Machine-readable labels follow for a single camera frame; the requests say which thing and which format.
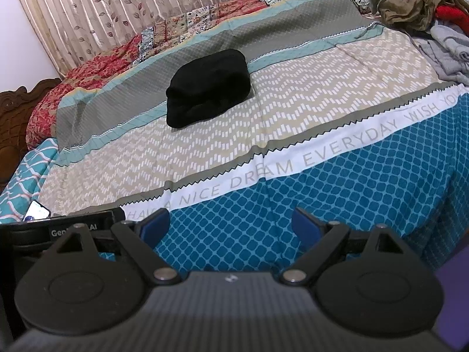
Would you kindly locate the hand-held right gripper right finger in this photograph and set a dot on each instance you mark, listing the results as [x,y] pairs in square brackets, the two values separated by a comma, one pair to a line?
[306,223]

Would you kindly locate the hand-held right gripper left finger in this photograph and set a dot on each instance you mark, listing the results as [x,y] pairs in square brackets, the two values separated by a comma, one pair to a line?
[155,225]

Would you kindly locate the black pants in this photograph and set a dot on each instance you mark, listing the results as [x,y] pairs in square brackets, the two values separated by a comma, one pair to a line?
[209,86]

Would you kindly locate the smartphone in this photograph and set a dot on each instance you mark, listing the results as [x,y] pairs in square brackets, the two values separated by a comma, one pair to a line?
[36,212]

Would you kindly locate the teal white patterned sheet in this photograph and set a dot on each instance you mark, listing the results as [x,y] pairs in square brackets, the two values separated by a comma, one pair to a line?
[25,176]

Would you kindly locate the patterned striped bedspread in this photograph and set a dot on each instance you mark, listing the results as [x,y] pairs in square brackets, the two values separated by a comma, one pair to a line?
[293,117]

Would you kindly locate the carved wooden headboard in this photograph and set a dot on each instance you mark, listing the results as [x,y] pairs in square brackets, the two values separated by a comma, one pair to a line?
[18,117]

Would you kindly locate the patchwork floral quilt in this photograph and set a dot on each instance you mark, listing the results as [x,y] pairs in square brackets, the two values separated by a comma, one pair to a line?
[110,66]

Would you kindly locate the purple mat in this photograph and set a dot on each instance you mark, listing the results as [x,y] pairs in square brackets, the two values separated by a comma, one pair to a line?
[454,308]

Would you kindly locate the floral pleated curtain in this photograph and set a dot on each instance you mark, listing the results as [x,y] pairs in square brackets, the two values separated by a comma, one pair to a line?
[128,11]

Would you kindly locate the grey garment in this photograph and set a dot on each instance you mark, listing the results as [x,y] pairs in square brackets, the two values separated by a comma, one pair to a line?
[449,49]

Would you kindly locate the olive brown garment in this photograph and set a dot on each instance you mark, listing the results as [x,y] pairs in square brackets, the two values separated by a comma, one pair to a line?
[410,0]

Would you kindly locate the red garment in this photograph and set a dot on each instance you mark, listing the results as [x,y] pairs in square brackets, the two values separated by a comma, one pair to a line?
[452,14]

